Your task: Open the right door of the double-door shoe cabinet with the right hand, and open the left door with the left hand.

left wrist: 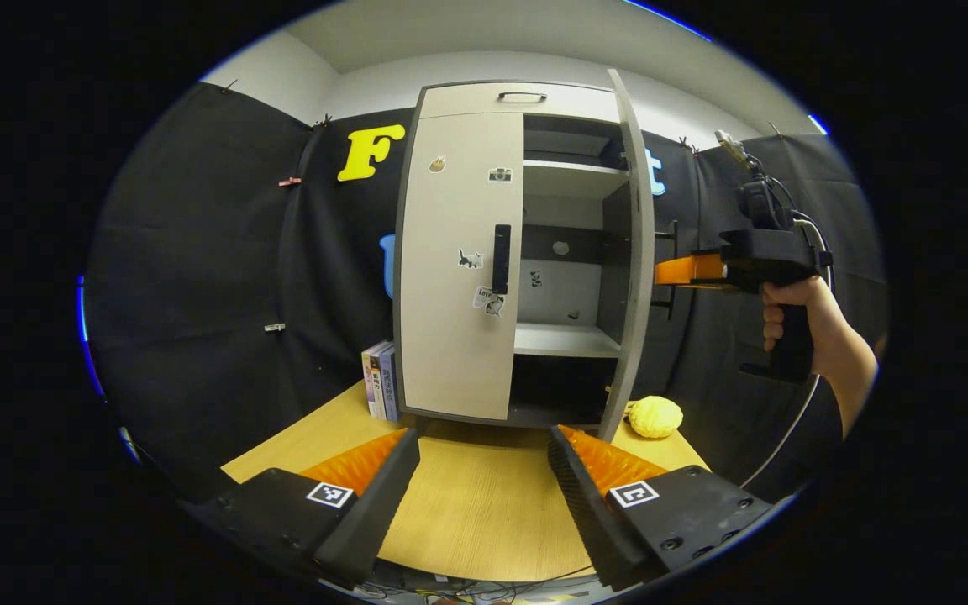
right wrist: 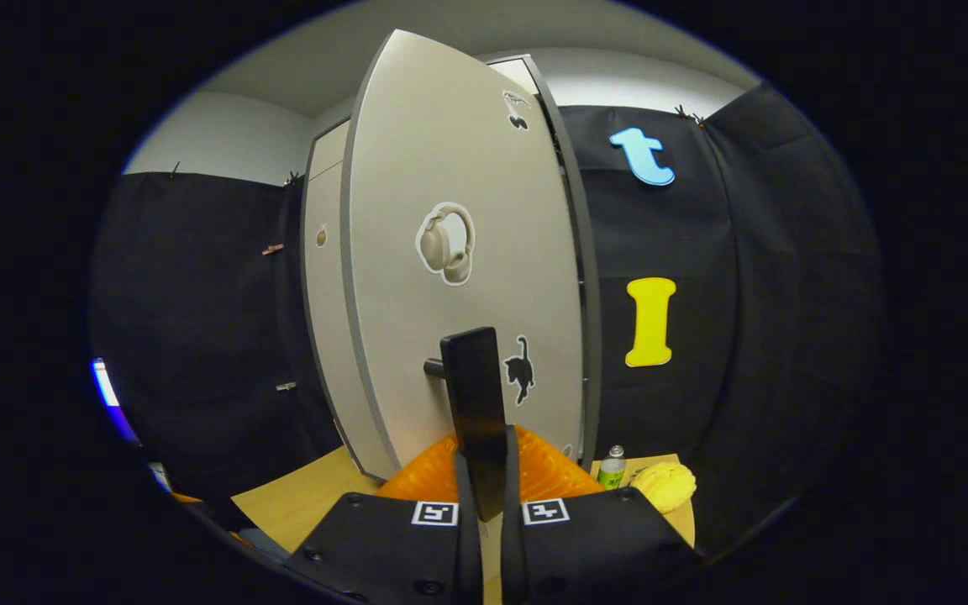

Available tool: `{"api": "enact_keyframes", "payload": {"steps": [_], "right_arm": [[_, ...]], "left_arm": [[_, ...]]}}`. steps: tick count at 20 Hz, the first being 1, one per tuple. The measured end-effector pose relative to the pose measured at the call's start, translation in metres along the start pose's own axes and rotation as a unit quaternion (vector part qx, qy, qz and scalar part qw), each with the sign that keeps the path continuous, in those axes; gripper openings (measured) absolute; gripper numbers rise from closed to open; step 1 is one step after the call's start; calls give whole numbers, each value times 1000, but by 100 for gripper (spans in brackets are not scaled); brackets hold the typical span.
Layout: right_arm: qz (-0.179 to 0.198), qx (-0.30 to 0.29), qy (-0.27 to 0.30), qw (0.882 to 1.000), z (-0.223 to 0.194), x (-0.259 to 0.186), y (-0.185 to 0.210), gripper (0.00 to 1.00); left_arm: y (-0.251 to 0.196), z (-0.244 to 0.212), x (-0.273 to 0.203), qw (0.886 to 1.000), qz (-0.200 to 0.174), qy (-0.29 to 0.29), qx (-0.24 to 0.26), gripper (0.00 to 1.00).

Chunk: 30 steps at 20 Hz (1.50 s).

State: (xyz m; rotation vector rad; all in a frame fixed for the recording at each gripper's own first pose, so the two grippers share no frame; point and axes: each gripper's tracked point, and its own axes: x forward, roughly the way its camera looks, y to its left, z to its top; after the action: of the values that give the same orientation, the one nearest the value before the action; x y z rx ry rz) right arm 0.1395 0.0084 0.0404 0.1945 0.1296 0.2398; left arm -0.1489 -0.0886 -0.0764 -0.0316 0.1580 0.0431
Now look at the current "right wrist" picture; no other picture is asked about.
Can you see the green drink bottle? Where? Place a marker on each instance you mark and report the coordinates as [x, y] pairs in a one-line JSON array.
[[612, 472]]

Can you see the lit screen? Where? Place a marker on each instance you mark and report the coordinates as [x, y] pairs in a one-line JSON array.
[[106, 393]]

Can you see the grey double-door shoe cabinet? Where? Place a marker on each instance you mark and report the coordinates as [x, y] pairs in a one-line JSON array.
[[328, 147]]

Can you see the yellow cloth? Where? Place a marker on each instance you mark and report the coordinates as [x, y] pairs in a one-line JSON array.
[[665, 486]]

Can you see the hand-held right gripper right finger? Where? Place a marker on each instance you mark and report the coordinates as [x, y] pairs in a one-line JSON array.
[[511, 546]]

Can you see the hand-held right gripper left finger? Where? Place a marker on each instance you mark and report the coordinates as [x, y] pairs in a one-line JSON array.
[[467, 555]]

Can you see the cabinet door with headphone sticker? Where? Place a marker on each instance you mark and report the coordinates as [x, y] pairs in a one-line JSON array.
[[450, 151]]

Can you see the black backdrop cloth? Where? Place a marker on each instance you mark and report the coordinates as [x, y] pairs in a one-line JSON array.
[[198, 294], [770, 294]]

